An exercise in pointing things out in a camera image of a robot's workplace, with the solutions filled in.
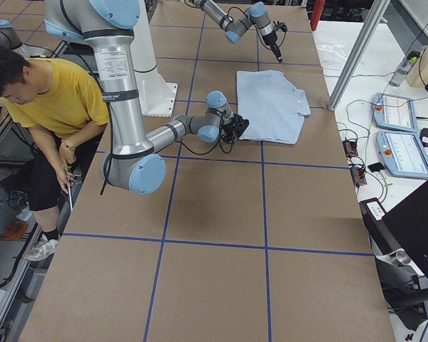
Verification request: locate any red cylinder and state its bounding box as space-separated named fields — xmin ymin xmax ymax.
xmin=310 ymin=0 xmax=325 ymax=31

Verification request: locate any near blue teach pendant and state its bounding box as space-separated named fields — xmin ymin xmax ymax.
xmin=376 ymin=130 xmax=428 ymax=180

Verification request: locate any black device with label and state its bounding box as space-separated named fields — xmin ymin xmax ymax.
xmin=359 ymin=197 xmax=386 ymax=229

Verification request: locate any far blue teach pendant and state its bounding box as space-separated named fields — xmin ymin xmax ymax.
xmin=372 ymin=93 xmax=417 ymax=133

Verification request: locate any orange box on floor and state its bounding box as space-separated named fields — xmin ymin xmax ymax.
xmin=4 ymin=219 xmax=29 ymax=240

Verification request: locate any aluminium frame post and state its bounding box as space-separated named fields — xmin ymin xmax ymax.
xmin=327 ymin=0 xmax=391 ymax=111

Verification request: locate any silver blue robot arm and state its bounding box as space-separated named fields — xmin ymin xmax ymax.
xmin=44 ymin=1 xmax=249 ymax=194
xmin=185 ymin=0 xmax=287 ymax=63

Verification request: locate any light blue button-up shirt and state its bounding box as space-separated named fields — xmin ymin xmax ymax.
xmin=236 ymin=70 xmax=311 ymax=145

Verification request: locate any blue teach pendant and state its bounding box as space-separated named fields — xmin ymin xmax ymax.
xmin=372 ymin=93 xmax=417 ymax=133
xmin=376 ymin=130 xmax=428 ymax=180

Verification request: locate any black laptop screen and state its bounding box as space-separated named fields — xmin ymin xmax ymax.
xmin=382 ymin=180 xmax=428 ymax=278

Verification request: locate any person in yellow shirt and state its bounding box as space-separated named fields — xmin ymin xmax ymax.
xmin=0 ymin=46 xmax=109 ymax=240

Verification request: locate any clear plastic bag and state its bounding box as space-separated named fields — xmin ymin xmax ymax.
xmin=315 ymin=40 xmax=350 ymax=71

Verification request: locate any brown table cover mat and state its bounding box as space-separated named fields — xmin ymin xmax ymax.
xmin=20 ymin=1 xmax=394 ymax=341

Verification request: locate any black monitor stand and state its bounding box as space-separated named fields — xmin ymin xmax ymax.
xmin=359 ymin=197 xmax=428 ymax=331

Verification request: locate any green handled tool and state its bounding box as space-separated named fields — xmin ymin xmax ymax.
xmin=65 ymin=163 xmax=75 ymax=186

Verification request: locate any white sneaker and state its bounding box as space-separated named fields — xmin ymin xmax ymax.
xmin=22 ymin=236 xmax=59 ymax=261

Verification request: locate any black power adapter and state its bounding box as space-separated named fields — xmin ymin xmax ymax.
xmin=419 ymin=128 xmax=428 ymax=147

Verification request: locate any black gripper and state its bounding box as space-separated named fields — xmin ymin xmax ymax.
xmin=221 ymin=113 xmax=250 ymax=145
xmin=258 ymin=21 xmax=287 ymax=63

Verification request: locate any clear water bottle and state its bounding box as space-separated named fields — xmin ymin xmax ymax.
xmin=389 ymin=50 xmax=421 ymax=87

